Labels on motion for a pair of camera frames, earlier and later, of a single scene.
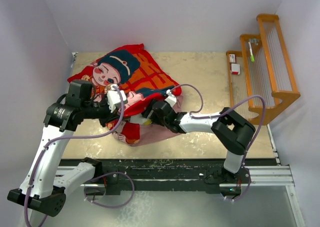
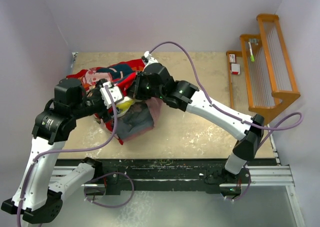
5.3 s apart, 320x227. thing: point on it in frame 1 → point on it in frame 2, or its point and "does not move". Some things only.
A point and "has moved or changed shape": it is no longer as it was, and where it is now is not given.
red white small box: x=232 y=58 does not move
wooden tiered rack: x=260 y=78 does not move
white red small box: x=235 y=69 does not move
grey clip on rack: x=254 y=40 does not move
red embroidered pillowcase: x=131 y=73 has moved or changed shape
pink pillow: x=150 y=133 → x=140 y=119
